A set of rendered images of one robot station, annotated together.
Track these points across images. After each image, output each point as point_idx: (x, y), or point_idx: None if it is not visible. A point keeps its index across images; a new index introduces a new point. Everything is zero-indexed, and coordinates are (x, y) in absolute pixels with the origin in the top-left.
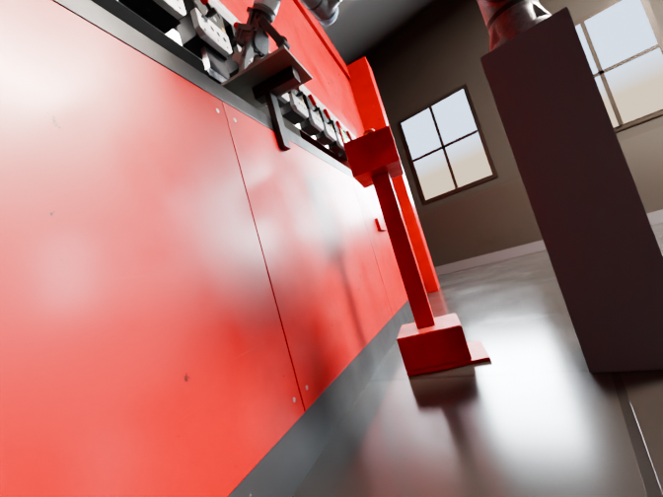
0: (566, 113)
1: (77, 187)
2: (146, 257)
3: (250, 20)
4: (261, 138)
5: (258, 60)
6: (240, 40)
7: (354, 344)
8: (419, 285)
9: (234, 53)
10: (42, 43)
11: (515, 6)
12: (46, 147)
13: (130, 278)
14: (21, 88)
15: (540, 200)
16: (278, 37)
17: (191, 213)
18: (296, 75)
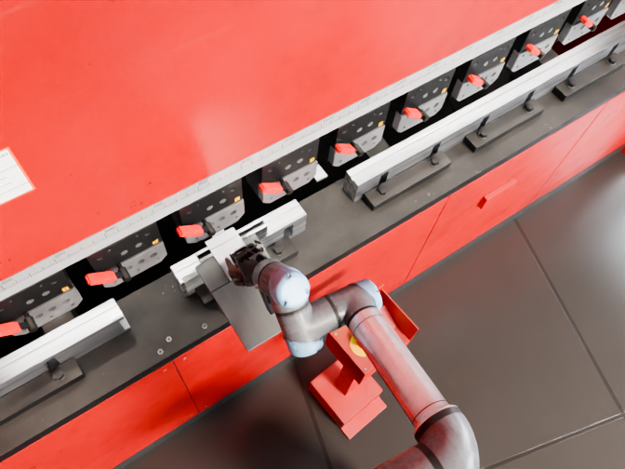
0: None
1: (73, 453)
2: (103, 444)
3: (249, 265)
4: (219, 339)
5: (230, 323)
6: (234, 263)
7: (285, 355)
8: (347, 385)
9: (227, 260)
10: (49, 445)
11: None
12: (59, 456)
13: (97, 450)
14: (46, 456)
15: None
16: (267, 308)
17: (130, 420)
18: None
